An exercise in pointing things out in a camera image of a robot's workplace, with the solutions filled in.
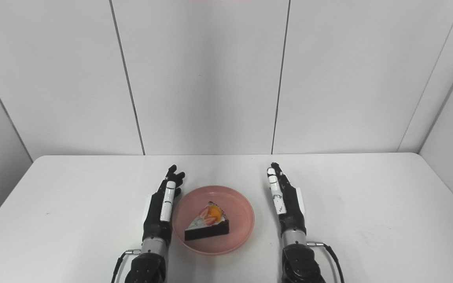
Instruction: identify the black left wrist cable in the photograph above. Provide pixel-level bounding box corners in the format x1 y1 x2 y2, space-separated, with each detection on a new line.
110 249 141 283

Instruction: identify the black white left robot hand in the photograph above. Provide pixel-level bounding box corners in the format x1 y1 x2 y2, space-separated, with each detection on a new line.
142 164 186 246

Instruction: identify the pink round plate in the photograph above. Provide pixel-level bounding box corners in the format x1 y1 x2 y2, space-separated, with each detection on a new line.
172 186 255 256

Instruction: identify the chocolate cake slice with fruit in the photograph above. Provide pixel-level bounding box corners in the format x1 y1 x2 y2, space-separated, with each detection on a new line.
184 202 230 241

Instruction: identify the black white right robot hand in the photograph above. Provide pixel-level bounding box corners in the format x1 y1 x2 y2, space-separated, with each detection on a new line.
267 162 307 238

